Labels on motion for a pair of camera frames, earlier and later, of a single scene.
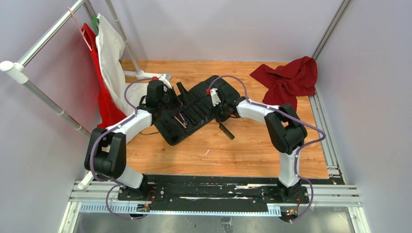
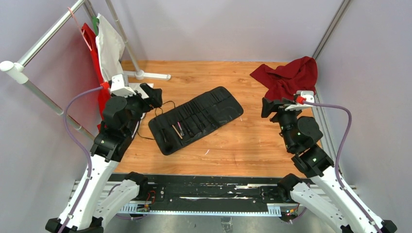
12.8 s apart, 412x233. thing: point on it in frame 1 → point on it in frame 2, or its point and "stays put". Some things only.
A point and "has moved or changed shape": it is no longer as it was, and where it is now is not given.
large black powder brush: (173, 137) → (167, 142)
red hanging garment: (110, 113) stays put
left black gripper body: (170, 100) → (141, 105)
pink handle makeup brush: (184, 123) → (181, 133)
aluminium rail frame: (101, 197) stays put
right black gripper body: (221, 113) → (281, 115)
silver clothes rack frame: (15, 69) stays put
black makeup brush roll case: (200, 104) has moved or changed shape
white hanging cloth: (110, 43) stays put
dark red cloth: (285, 82) stays put
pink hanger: (81, 33) stays put
